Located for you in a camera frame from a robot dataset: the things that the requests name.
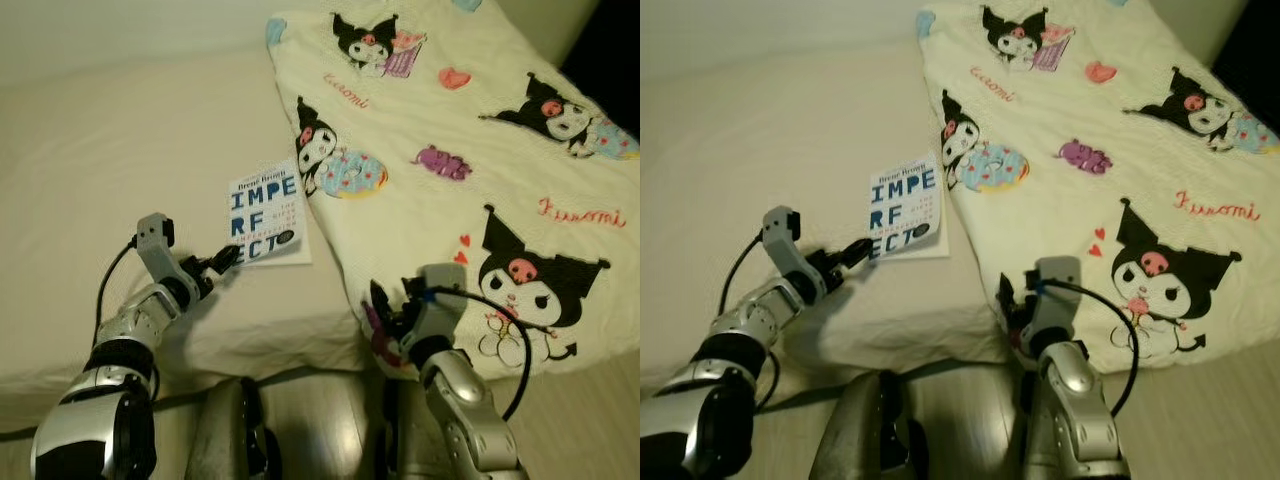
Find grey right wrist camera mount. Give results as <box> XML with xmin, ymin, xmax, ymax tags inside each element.
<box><xmin>413</xmin><ymin>263</ymin><xmax>469</xmax><ymax>349</ymax></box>
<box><xmin>1028</xmin><ymin>255</ymin><xmax>1084</xmax><ymax>341</ymax></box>

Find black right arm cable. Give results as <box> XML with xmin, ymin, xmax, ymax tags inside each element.
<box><xmin>418</xmin><ymin>286</ymin><xmax>533</xmax><ymax>423</ymax></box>
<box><xmin>1038</xmin><ymin>279</ymin><xmax>1142</xmax><ymax>418</ymax></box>

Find white book blue letters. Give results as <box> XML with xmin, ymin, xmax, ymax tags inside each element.
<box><xmin>867</xmin><ymin>152</ymin><xmax>950</xmax><ymax>262</ymax></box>
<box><xmin>227</xmin><ymin>160</ymin><xmax>314</xmax><ymax>270</ymax></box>

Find dark robot left leg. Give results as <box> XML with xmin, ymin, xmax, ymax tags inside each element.
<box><xmin>808</xmin><ymin>370</ymin><xmax>933</xmax><ymax>480</ymax></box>
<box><xmin>184</xmin><ymin>377</ymin><xmax>283</xmax><ymax>480</ymax></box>

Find beige sheeted mattress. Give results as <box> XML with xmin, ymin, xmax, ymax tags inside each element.
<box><xmin>640</xmin><ymin>40</ymin><xmax>1280</xmax><ymax>401</ymax></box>
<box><xmin>0</xmin><ymin>45</ymin><xmax>641</xmax><ymax>436</ymax></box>

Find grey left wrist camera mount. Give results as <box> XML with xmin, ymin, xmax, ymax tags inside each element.
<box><xmin>761</xmin><ymin>205</ymin><xmax>807</xmax><ymax>276</ymax></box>
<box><xmin>134</xmin><ymin>212</ymin><xmax>183</xmax><ymax>279</ymax></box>

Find dark robot leg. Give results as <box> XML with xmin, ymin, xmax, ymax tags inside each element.
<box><xmin>376</xmin><ymin>378</ymin><xmax>446</xmax><ymax>480</ymax></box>
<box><xmin>808</xmin><ymin>370</ymin><xmax>933</xmax><ymax>480</ymax></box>
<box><xmin>184</xmin><ymin>377</ymin><xmax>283</xmax><ymax>480</ymax></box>
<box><xmin>1012</xmin><ymin>372</ymin><xmax>1046</xmax><ymax>480</ymax></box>

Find dark robot right leg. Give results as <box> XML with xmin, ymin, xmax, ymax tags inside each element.
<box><xmin>1012</xmin><ymin>372</ymin><xmax>1046</xmax><ymax>480</ymax></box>
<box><xmin>376</xmin><ymin>378</ymin><xmax>446</xmax><ymax>480</ymax></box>

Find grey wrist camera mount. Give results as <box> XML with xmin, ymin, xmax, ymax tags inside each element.
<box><xmin>761</xmin><ymin>205</ymin><xmax>807</xmax><ymax>276</ymax></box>
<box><xmin>134</xmin><ymin>212</ymin><xmax>183</xmax><ymax>279</ymax></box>
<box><xmin>413</xmin><ymin>263</ymin><xmax>469</xmax><ymax>349</ymax></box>
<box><xmin>1028</xmin><ymin>255</ymin><xmax>1084</xmax><ymax>341</ymax></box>

